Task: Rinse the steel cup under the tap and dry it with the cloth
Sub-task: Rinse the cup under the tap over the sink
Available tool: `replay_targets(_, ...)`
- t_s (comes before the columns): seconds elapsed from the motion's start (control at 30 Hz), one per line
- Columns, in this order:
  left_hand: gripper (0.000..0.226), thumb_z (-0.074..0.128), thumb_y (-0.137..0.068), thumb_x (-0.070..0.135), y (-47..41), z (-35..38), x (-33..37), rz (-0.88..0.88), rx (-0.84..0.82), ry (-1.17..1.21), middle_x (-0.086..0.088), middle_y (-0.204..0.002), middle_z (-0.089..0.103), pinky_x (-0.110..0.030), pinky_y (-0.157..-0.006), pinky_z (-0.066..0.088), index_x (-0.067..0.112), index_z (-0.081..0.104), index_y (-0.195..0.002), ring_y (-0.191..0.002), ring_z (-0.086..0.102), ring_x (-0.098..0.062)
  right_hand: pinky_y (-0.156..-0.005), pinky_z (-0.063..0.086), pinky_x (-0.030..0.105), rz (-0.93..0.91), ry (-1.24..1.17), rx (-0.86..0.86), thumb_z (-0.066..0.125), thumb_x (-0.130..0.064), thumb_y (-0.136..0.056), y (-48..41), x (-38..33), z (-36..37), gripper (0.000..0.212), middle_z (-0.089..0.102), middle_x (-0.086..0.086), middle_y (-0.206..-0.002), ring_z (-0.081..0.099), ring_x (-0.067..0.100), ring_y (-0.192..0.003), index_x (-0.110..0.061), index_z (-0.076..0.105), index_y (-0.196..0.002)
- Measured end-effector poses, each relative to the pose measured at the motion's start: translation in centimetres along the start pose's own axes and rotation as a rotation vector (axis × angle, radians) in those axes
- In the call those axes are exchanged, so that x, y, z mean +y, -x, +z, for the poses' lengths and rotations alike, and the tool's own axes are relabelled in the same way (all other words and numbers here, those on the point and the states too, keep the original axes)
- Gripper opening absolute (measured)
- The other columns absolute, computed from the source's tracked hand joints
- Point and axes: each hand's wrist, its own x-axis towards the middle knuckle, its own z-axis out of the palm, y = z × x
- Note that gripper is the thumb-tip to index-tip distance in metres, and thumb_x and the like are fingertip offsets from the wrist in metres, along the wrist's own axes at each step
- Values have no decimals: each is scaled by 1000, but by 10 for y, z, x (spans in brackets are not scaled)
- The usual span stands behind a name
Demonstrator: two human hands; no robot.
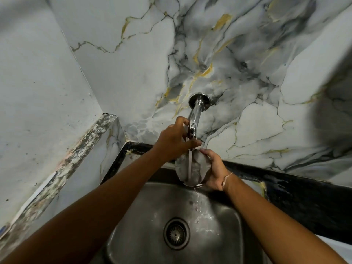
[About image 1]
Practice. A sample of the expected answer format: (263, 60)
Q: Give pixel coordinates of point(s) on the white thread wristband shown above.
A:
(227, 180)

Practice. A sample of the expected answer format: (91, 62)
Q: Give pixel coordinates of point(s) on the round sink drain strainer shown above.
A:
(176, 233)

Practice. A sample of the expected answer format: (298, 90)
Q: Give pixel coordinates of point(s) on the person's right thumb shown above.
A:
(206, 153)

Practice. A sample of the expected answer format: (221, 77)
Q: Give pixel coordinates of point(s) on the person's left thumb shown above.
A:
(192, 142)

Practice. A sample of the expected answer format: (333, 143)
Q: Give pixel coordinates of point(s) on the person's left forearm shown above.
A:
(79, 211)

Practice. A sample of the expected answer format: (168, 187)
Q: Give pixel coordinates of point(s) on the person's right forearm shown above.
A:
(277, 225)

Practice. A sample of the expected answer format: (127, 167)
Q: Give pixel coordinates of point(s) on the person's left hand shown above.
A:
(170, 144)

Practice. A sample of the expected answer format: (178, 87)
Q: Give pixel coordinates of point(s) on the person's right hand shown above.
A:
(217, 171)

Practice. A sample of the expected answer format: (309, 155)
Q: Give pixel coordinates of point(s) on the chrome wall faucet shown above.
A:
(195, 118)

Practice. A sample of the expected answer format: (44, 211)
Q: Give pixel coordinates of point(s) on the stainless steel sink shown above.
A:
(176, 225)

